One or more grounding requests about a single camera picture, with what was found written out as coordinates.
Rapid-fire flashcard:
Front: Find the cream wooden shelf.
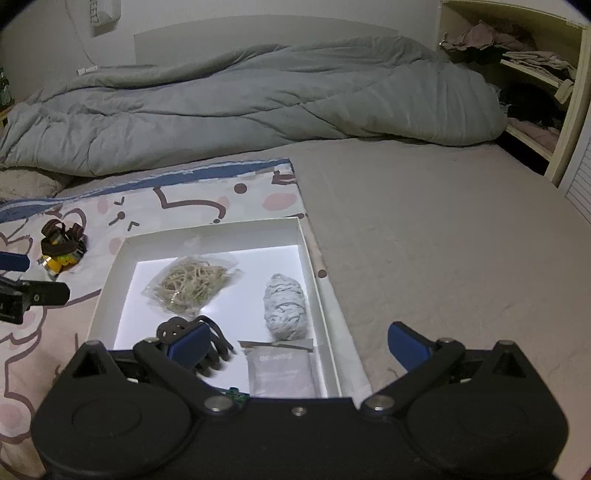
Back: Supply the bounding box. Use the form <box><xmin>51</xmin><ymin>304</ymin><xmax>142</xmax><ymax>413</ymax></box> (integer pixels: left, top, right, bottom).
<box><xmin>436</xmin><ymin>0</ymin><xmax>591</xmax><ymax>186</ymax></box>

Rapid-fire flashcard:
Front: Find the folded pink clothing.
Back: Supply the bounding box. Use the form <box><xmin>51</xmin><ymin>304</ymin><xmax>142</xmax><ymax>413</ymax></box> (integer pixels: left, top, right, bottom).
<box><xmin>507</xmin><ymin>117</ymin><xmax>562</xmax><ymax>149</ymax></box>

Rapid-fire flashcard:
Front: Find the beige pillow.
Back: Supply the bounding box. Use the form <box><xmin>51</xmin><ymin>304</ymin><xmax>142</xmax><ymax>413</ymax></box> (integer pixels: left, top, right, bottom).
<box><xmin>0</xmin><ymin>167</ymin><xmax>72</xmax><ymax>202</ymax></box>

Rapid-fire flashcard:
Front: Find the white louvered door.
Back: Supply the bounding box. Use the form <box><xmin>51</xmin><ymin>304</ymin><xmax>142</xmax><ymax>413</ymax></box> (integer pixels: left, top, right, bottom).
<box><xmin>558</xmin><ymin>134</ymin><xmax>591</xmax><ymax>224</ymax></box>

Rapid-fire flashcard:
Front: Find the beige bed sheet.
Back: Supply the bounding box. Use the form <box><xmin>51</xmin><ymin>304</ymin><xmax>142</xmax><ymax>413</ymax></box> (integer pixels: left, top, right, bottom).
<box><xmin>60</xmin><ymin>136</ymin><xmax>591</xmax><ymax>480</ymax></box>

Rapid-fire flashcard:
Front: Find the pink crumpled clothing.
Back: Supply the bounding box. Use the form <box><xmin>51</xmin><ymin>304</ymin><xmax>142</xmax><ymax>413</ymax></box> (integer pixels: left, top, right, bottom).
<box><xmin>441</xmin><ymin>21</ymin><xmax>537</xmax><ymax>52</ymax></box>

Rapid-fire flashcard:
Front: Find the brown hair clip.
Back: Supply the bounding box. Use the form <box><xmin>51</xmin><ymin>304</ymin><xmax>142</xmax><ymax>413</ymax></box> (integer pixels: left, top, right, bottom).
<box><xmin>41</xmin><ymin>220</ymin><xmax>88</xmax><ymax>258</ymax></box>

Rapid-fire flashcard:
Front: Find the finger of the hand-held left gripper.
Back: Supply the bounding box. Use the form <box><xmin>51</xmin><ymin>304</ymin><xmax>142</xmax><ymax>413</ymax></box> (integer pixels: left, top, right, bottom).
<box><xmin>0</xmin><ymin>251</ymin><xmax>31</xmax><ymax>274</ymax></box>
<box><xmin>0</xmin><ymin>276</ymin><xmax>71</xmax><ymax>325</ymax></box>

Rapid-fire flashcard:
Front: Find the white yarn bundle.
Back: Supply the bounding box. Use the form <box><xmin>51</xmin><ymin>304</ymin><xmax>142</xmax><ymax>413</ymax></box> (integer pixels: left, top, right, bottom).
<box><xmin>263</xmin><ymin>273</ymin><xmax>309</xmax><ymax>341</ymax></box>

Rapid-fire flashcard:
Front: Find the yellow toy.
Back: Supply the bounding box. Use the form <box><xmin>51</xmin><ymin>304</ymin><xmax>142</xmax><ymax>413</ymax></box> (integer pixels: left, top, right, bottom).
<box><xmin>38</xmin><ymin>253</ymin><xmax>80</xmax><ymax>278</ymax></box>

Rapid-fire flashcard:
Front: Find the clear bag of rubber bands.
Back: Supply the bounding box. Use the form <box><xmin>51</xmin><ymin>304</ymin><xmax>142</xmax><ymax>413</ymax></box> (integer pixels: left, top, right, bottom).
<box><xmin>141</xmin><ymin>254</ymin><xmax>245</xmax><ymax>319</ymax></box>

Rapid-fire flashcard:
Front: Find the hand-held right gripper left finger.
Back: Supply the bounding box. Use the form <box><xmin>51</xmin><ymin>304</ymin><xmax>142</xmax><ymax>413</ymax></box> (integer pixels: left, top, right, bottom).
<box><xmin>59</xmin><ymin>322</ymin><xmax>235</xmax><ymax>417</ymax></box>

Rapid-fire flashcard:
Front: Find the grey foil packet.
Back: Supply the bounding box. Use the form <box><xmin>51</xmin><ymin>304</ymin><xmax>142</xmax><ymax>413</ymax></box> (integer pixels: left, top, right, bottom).
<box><xmin>238</xmin><ymin>339</ymin><xmax>322</xmax><ymax>399</ymax></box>

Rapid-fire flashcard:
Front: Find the dark clothing pile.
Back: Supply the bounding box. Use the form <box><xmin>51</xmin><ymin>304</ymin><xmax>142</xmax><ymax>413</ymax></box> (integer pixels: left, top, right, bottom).
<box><xmin>498</xmin><ymin>82</ymin><xmax>568</xmax><ymax>131</ymax></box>

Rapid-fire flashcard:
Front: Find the grey duvet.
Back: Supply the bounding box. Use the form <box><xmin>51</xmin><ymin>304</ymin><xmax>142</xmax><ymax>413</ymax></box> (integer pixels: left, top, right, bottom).
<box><xmin>0</xmin><ymin>34</ymin><xmax>509</xmax><ymax>178</ymax></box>

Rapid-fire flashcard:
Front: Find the printed blanket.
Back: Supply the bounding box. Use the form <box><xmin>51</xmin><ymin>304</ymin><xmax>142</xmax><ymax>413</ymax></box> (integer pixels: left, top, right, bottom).
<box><xmin>0</xmin><ymin>157</ymin><xmax>375</xmax><ymax>460</ymax></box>

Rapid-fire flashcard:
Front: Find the white cardboard box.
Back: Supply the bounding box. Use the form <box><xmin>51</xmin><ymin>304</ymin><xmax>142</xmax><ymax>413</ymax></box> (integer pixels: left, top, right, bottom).
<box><xmin>87</xmin><ymin>217</ymin><xmax>345</xmax><ymax>400</ymax></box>

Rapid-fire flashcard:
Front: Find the folded beige clothing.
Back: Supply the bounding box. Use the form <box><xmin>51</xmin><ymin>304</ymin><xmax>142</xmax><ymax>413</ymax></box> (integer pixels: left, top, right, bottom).
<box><xmin>500</xmin><ymin>50</ymin><xmax>579</xmax><ymax>83</ymax></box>

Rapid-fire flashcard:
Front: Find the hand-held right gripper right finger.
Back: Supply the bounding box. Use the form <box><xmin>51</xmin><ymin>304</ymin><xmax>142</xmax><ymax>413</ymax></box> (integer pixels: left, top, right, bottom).
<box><xmin>360</xmin><ymin>321</ymin><xmax>537</xmax><ymax>419</ymax></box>

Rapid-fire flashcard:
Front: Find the black hair claw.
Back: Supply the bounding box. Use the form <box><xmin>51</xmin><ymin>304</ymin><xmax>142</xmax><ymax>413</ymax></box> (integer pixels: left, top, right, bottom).
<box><xmin>156</xmin><ymin>315</ymin><xmax>236</xmax><ymax>374</ymax></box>

